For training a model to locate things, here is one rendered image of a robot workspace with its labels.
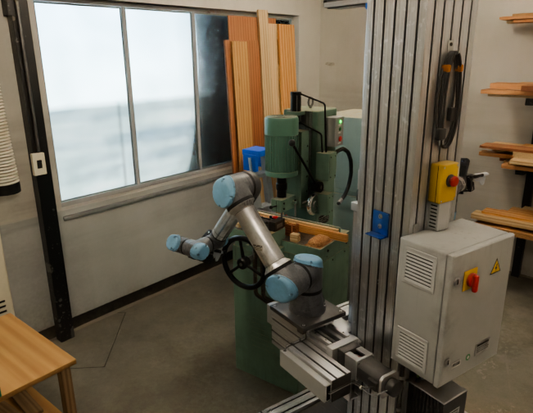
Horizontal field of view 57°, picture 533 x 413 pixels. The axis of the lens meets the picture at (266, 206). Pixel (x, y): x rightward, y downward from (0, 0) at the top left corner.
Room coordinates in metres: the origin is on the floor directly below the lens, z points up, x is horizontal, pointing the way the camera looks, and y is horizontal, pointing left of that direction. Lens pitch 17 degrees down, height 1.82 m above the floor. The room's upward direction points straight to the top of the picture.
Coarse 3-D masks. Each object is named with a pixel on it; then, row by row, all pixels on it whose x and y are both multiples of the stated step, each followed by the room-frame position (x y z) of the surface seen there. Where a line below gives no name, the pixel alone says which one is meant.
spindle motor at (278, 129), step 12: (264, 120) 2.54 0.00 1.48; (276, 120) 2.47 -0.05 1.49; (288, 120) 2.47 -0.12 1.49; (264, 132) 2.54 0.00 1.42; (276, 132) 2.47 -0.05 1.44; (288, 132) 2.47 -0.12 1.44; (276, 144) 2.47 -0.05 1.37; (288, 144) 2.47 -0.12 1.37; (276, 156) 2.47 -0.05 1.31; (288, 156) 2.47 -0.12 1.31; (276, 168) 2.47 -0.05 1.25; (288, 168) 2.47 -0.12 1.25
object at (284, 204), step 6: (276, 198) 2.53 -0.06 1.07; (282, 198) 2.53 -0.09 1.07; (288, 198) 2.54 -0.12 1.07; (294, 198) 2.59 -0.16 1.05; (276, 204) 2.51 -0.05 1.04; (282, 204) 2.50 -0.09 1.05; (288, 204) 2.54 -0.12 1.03; (294, 204) 2.59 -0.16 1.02; (276, 210) 2.51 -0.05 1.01; (282, 210) 2.50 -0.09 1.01
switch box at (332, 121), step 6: (330, 120) 2.69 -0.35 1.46; (336, 120) 2.67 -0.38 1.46; (342, 120) 2.73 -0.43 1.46; (330, 126) 2.69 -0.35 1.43; (336, 126) 2.67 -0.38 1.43; (342, 126) 2.74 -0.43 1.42; (330, 132) 2.69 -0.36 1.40; (336, 132) 2.67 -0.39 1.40; (342, 132) 2.74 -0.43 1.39; (330, 138) 2.69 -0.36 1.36; (336, 138) 2.68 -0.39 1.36; (342, 138) 2.74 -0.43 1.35; (330, 144) 2.69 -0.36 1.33; (336, 144) 2.68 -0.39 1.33
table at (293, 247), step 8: (232, 232) 2.54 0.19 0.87; (240, 232) 2.51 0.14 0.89; (288, 240) 2.34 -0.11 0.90; (304, 240) 2.34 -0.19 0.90; (336, 240) 2.35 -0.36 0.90; (248, 248) 2.36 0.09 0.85; (280, 248) 2.31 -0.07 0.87; (288, 248) 2.33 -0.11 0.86; (296, 248) 2.30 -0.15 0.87; (304, 248) 2.27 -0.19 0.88; (312, 248) 2.24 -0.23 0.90; (320, 248) 2.23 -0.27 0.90; (328, 248) 2.29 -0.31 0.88; (336, 248) 2.35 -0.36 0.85; (320, 256) 2.22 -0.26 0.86
